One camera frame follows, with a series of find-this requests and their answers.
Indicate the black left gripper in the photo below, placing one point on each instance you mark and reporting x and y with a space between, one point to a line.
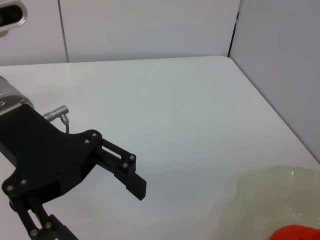
42 155

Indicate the translucent wavy glass fruit plate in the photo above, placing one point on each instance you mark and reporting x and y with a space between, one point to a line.
270 200

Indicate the red round fruit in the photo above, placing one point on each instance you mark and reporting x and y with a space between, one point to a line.
295 232

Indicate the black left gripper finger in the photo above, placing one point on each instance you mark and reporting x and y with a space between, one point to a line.
125 172

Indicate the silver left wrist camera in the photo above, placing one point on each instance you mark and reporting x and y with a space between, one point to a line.
12 15

